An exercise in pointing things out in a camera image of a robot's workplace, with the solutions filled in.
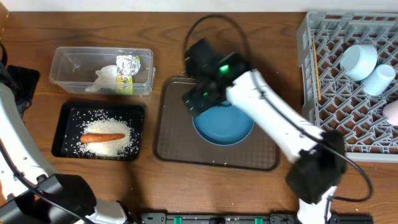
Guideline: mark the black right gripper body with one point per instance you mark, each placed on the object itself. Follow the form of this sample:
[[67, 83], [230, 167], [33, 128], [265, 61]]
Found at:
[[202, 99]]

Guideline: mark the dark blue plate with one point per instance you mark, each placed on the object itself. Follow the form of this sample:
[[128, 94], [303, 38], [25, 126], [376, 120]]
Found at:
[[223, 125]]

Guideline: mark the white tissue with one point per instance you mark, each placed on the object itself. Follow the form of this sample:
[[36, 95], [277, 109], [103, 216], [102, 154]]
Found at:
[[106, 79]]

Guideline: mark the yellow snack wrapper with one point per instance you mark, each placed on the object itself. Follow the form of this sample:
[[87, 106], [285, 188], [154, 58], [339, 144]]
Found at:
[[126, 67]]

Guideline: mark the orange carrot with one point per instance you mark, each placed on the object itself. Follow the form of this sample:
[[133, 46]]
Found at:
[[96, 138]]

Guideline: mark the wooden chopstick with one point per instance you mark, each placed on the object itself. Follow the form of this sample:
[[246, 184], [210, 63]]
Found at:
[[316, 70]]

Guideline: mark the pile of white rice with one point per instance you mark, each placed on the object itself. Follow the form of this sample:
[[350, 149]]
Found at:
[[83, 121]]

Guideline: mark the light blue bowl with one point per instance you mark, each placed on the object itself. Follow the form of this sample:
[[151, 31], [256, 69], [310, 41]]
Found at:
[[359, 61]]

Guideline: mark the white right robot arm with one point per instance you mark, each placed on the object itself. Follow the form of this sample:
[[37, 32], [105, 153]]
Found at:
[[317, 156]]

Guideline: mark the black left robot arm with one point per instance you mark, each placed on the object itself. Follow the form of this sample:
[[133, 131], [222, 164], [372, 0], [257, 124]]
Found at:
[[34, 191]]

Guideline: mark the grey dishwasher rack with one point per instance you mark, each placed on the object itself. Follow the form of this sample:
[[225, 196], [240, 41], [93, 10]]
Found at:
[[344, 106]]

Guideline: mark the clear plastic bin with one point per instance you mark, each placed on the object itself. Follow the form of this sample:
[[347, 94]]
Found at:
[[73, 68]]

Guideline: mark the black plastic bin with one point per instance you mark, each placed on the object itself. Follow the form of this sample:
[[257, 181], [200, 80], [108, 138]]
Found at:
[[65, 112]]

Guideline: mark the brown serving tray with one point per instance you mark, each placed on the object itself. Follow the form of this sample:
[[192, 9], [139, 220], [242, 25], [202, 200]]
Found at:
[[178, 141]]

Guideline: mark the light blue cup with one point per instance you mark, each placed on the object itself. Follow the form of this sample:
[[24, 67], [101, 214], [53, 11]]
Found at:
[[378, 80]]

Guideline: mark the pink cup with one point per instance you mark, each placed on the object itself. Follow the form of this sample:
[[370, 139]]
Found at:
[[390, 111]]

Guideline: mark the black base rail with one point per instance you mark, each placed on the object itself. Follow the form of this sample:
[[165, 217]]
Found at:
[[273, 218]]

